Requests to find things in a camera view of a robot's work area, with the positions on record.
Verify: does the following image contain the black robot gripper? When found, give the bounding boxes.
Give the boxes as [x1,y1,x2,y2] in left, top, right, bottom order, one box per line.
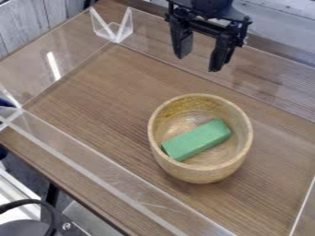
[166,0,252,72]

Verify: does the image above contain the light brown wooden bowl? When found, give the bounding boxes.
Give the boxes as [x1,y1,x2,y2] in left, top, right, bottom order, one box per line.
[148,93,254,183]

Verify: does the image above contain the green rectangular block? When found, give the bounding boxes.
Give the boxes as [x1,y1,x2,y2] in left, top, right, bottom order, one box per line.
[162,119,231,161]

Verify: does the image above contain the blue object at left edge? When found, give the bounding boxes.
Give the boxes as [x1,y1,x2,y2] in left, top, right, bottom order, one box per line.
[0,98,16,108]

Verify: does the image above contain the black table leg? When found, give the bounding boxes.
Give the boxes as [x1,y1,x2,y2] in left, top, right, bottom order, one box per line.
[45,183,59,207]

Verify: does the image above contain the clear acrylic tray enclosure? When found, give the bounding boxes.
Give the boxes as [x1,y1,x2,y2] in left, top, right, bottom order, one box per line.
[0,3,315,236]

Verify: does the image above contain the black cable loop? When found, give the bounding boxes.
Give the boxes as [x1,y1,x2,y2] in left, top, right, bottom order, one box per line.
[0,198,57,236]

